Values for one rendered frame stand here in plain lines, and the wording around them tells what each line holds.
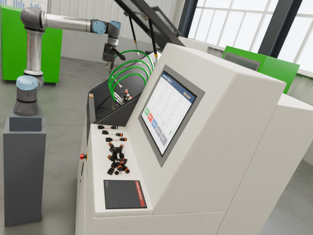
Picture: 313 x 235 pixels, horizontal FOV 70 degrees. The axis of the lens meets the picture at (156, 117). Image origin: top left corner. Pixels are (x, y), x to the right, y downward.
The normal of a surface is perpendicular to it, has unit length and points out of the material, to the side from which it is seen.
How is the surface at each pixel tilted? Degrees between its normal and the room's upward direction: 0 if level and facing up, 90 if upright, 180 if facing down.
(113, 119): 90
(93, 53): 90
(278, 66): 90
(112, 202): 0
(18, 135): 90
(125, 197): 0
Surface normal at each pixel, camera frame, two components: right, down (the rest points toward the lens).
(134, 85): 0.28, 0.43
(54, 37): 0.54, 0.43
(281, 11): -0.87, -0.04
